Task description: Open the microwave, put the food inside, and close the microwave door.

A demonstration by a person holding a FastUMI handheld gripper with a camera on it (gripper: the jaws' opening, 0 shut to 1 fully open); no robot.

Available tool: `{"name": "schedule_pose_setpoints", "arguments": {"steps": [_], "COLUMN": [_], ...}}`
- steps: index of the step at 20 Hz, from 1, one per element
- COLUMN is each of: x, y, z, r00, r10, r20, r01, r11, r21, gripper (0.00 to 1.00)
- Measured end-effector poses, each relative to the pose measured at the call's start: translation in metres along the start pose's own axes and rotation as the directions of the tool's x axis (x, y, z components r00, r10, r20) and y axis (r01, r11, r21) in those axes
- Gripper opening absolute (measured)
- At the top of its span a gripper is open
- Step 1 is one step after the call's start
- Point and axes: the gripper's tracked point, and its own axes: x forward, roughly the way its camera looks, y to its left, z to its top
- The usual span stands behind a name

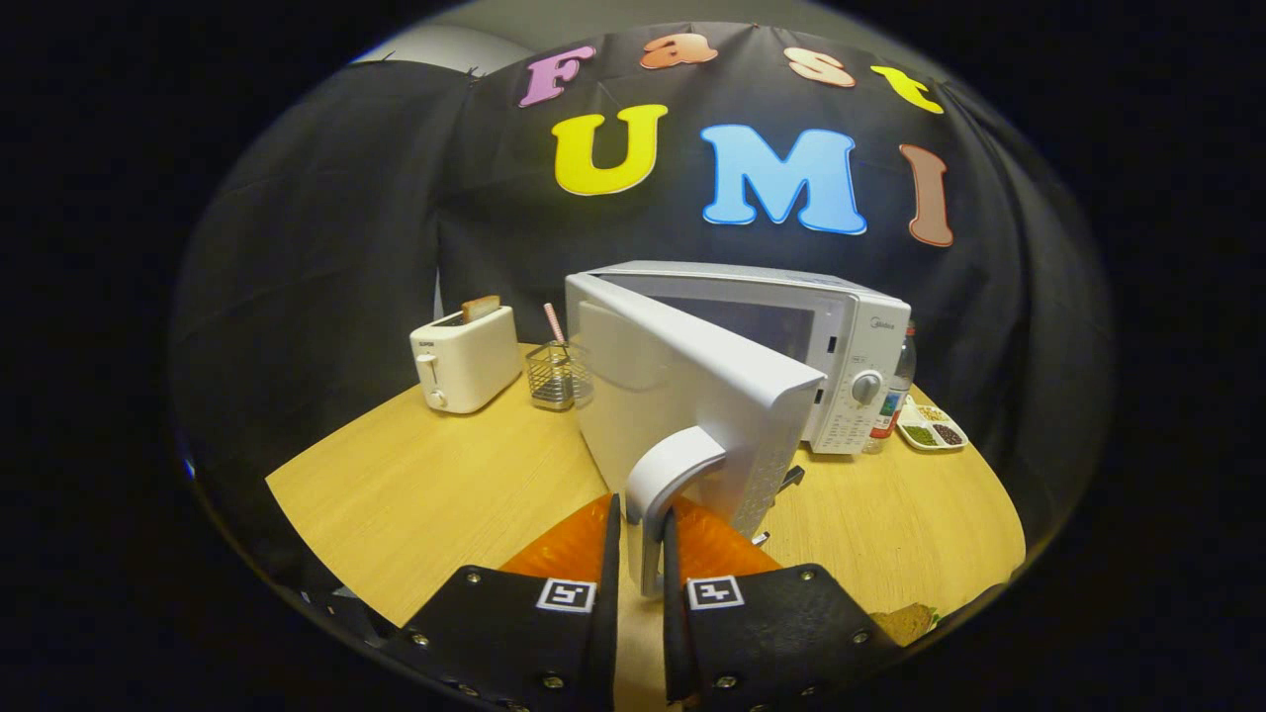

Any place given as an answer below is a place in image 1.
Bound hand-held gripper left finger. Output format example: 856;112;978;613
381;492;622;712

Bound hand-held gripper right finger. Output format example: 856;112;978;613
661;494;901;712

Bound brown bread lettuce sandwich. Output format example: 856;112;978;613
870;603;941;646

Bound white microwave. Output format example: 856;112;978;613
564;260;913;599

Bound cream toaster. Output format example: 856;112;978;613
409;305;522;414

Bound white divided dish with beans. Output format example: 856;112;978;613
895;400;968;453

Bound clear plastic water bottle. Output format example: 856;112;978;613
862;321;918;454

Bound metal wire mesh holder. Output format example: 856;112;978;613
524;341;594;412

